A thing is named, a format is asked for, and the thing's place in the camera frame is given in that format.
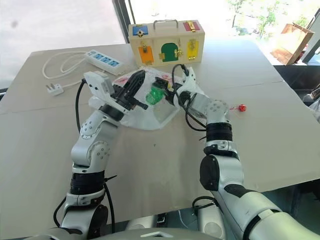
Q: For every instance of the green plastic toy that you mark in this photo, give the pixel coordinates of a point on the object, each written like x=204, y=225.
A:
x=153, y=96

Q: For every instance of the silver robot torso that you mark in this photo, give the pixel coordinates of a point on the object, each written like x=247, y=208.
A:
x=150, y=232

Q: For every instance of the dark window frame post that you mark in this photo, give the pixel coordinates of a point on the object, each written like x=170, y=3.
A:
x=123, y=20

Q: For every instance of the white power strip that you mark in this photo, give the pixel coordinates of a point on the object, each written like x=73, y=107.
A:
x=105, y=60

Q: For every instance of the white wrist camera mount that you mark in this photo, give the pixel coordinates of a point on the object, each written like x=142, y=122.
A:
x=190, y=77
x=98, y=82

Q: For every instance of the brown paper bag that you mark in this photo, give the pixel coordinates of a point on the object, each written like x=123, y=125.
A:
x=292, y=47

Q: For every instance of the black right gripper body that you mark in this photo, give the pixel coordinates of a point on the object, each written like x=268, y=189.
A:
x=170, y=93

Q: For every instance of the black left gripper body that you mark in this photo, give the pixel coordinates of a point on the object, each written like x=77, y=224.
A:
x=123, y=98

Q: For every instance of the small red charm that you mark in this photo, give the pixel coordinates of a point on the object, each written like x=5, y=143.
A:
x=241, y=108

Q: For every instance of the clear plastic bag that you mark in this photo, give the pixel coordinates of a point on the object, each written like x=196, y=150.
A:
x=150, y=117

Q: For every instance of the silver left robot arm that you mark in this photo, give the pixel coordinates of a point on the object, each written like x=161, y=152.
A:
x=87, y=130

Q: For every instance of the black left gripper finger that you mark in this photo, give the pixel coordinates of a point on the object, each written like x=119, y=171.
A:
x=136, y=81
x=140, y=103

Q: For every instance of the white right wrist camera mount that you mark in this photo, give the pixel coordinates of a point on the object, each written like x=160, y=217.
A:
x=190, y=77

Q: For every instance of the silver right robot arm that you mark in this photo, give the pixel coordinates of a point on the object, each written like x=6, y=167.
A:
x=225, y=170

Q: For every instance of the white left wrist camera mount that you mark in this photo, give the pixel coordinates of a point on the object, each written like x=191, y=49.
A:
x=98, y=82

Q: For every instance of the white power plug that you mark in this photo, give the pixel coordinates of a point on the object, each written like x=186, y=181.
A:
x=55, y=89

